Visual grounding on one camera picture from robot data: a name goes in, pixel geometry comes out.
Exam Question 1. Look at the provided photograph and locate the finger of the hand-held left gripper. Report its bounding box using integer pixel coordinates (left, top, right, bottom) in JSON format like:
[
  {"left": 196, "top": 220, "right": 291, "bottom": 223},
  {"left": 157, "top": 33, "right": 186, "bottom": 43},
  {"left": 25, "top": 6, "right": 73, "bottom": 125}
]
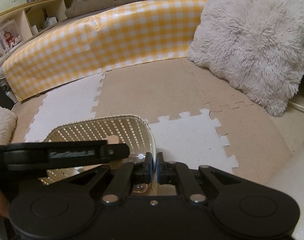
[{"left": 100, "top": 143, "right": 131, "bottom": 161}]

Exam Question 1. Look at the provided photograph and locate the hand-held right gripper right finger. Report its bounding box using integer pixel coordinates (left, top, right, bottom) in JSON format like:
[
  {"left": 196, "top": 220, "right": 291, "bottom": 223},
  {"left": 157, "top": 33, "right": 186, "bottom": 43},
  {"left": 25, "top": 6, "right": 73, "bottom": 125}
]
[{"left": 157, "top": 152, "right": 243, "bottom": 205}]

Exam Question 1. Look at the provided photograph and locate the white fluffy cushion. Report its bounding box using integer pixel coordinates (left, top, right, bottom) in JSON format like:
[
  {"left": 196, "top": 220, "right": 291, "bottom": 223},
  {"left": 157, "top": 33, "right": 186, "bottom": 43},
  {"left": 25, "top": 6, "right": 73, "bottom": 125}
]
[{"left": 186, "top": 0, "right": 304, "bottom": 117}]

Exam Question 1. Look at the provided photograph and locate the yellow gingham bed side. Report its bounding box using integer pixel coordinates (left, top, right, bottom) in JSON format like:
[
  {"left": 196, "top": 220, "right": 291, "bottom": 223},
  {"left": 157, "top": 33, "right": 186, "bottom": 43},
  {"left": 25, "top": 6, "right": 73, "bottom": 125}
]
[{"left": 0, "top": 0, "right": 209, "bottom": 102}]

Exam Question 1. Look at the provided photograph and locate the wooden shelf unit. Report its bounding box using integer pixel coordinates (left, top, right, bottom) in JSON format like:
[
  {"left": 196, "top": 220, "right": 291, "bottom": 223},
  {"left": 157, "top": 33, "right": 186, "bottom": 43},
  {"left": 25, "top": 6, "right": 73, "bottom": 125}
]
[{"left": 0, "top": 0, "right": 76, "bottom": 68}]

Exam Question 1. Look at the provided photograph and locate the doll in clear case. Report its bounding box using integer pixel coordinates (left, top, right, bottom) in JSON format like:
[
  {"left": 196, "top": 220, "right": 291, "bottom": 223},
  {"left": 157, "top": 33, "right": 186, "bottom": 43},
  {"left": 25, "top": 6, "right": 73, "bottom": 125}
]
[{"left": 0, "top": 22, "right": 25, "bottom": 60}]

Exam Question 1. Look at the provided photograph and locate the clear plastic container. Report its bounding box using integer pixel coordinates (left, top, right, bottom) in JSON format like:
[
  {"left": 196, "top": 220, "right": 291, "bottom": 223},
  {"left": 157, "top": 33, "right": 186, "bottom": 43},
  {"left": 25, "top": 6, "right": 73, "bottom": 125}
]
[{"left": 128, "top": 152, "right": 152, "bottom": 195}]

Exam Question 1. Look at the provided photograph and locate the cream plastic lattice basket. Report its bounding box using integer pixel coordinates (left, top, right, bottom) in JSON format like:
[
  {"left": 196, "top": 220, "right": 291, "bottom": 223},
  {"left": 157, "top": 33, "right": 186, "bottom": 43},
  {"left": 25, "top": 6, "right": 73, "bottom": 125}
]
[{"left": 39, "top": 114, "right": 158, "bottom": 197}]

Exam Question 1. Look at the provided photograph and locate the beige fluffy cushion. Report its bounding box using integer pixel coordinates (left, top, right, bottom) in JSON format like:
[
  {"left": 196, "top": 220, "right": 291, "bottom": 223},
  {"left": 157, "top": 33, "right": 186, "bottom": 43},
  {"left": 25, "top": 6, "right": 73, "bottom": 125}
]
[{"left": 0, "top": 102, "right": 19, "bottom": 146}]

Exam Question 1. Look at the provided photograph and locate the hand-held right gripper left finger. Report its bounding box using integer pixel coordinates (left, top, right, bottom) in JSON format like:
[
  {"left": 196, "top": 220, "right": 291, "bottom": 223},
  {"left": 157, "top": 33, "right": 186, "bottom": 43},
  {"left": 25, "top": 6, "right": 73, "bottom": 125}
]
[{"left": 43, "top": 152, "right": 152, "bottom": 206}]

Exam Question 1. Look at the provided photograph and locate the white tissue box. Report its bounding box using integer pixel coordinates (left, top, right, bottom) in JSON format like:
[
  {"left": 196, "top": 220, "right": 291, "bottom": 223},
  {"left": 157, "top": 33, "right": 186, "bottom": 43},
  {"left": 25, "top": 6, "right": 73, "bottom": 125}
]
[{"left": 43, "top": 17, "right": 58, "bottom": 28}]

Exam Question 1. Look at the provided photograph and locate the black furniture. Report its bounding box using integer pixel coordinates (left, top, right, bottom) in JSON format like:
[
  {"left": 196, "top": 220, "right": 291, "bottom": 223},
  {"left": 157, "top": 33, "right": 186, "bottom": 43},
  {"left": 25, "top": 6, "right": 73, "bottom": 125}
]
[{"left": 0, "top": 72, "right": 18, "bottom": 111}]

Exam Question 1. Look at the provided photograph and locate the white foam mat tile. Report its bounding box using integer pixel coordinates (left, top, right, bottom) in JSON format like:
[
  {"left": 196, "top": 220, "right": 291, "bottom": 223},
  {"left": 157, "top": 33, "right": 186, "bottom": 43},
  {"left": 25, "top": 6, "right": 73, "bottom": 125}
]
[
  {"left": 149, "top": 108, "right": 240, "bottom": 175},
  {"left": 24, "top": 73, "right": 107, "bottom": 143}
]

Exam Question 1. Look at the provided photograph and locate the brown blanket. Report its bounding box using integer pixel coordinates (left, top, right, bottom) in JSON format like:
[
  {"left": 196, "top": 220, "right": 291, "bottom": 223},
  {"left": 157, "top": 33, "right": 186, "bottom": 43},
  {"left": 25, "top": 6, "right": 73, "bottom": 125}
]
[{"left": 64, "top": 0, "right": 214, "bottom": 18}]

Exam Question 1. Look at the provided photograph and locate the tan foam mat tile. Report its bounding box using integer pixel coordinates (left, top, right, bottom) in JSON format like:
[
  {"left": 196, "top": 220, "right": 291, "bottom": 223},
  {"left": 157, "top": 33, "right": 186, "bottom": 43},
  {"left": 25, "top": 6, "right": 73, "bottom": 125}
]
[
  {"left": 209, "top": 100, "right": 295, "bottom": 185},
  {"left": 91, "top": 58, "right": 213, "bottom": 125},
  {"left": 184, "top": 57, "right": 256, "bottom": 107}
]

